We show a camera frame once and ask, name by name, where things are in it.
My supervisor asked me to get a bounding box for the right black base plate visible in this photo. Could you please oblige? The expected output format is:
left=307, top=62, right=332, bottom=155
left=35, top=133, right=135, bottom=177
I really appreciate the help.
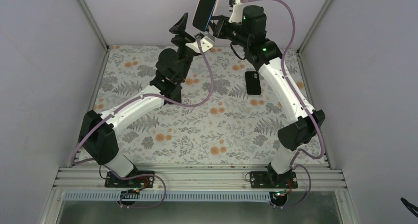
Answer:
left=244, top=170, right=298, bottom=189

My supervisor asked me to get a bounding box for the left aluminium frame post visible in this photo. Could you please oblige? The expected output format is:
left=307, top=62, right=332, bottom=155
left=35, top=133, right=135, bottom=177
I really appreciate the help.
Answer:
left=77, top=0, right=109, bottom=51

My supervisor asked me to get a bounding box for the phone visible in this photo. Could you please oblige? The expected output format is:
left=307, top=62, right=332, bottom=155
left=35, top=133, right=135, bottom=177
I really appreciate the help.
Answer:
left=192, top=0, right=219, bottom=32

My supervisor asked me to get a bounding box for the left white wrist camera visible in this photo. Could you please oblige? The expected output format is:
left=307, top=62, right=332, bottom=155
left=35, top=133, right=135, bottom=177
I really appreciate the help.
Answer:
left=185, top=32, right=215, bottom=54

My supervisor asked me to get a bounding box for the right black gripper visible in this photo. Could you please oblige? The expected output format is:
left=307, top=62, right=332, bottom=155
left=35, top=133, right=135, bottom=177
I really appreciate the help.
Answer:
left=208, top=15, right=251, bottom=48

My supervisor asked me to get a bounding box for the right aluminium frame post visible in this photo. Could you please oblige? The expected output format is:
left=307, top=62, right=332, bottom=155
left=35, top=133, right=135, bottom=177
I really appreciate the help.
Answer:
left=298, top=0, right=334, bottom=55

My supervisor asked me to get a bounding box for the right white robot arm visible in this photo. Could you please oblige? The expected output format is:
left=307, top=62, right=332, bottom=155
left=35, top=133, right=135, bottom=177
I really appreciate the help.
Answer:
left=210, top=5, right=325, bottom=188

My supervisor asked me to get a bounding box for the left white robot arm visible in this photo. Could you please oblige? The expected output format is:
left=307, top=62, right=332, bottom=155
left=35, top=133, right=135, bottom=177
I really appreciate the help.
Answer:
left=77, top=13, right=197, bottom=187

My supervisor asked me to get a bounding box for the black phone case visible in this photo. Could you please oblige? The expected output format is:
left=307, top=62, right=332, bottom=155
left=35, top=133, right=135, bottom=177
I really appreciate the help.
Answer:
left=244, top=71, right=262, bottom=95

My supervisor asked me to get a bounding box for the slotted grey cable duct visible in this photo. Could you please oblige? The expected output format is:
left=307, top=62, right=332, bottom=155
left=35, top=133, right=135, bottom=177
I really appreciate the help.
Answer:
left=63, top=190, right=271, bottom=202

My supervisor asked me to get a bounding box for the black object at edge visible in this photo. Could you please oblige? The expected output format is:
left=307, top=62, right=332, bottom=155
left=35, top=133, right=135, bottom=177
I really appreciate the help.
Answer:
left=400, top=197, right=418, bottom=217

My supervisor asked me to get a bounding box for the aluminium frame post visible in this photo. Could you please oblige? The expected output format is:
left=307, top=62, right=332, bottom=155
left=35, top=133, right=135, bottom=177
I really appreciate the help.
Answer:
left=298, top=0, right=334, bottom=55
left=77, top=0, right=109, bottom=51

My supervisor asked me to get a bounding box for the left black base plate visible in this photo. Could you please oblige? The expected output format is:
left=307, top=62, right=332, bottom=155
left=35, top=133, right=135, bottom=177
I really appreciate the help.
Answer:
left=104, top=170, right=155, bottom=189

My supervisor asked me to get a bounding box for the aluminium mounting rail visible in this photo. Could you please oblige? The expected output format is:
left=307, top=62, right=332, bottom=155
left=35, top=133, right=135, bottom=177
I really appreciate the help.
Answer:
left=53, top=164, right=348, bottom=191

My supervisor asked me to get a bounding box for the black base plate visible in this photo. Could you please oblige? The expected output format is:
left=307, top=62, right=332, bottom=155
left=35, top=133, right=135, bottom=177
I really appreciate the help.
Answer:
left=244, top=170, right=298, bottom=189
left=104, top=170, right=155, bottom=189

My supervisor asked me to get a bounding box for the floral patterned table mat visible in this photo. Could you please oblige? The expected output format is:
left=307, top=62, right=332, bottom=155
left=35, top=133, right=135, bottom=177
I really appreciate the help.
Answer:
left=78, top=45, right=327, bottom=166

